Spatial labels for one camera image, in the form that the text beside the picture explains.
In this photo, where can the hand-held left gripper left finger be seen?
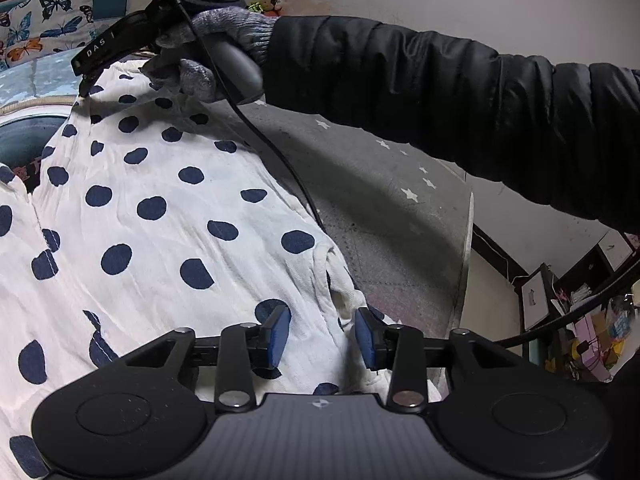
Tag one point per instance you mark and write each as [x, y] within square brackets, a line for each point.
[280, 336]

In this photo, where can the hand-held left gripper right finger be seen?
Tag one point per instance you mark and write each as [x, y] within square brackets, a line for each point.
[364, 345]

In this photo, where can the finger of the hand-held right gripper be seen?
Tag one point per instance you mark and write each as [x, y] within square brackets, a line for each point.
[90, 84]

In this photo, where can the white navy polka dot garment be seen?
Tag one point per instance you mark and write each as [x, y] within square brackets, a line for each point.
[175, 240]

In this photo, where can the person's right forearm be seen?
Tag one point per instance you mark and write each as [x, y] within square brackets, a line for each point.
[425, 90]

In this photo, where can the person's right hand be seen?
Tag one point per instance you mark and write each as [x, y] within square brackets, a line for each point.
[200, 80]

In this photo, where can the striped light blue blanket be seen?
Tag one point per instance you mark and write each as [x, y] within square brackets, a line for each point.
[30, 77]

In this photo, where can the yellow orange plush toys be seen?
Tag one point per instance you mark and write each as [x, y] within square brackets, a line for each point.
[270, 6]

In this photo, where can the butterfly print pillow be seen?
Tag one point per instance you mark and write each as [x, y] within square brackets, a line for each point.
[50, 15]

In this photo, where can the blue bed border cushion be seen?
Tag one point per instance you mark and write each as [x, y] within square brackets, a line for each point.
[112, 2]

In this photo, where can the grey star print mat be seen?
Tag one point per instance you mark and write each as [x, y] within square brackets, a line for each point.
[380, 210]

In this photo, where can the white storage box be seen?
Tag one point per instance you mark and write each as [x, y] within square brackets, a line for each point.
[535, 297]
[616, 249]

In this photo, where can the pile of colourful toys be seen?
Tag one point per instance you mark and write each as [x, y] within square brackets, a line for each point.
[600, 332]

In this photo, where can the dark wooden shelf unit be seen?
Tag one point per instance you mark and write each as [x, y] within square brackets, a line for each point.
[595, 265]

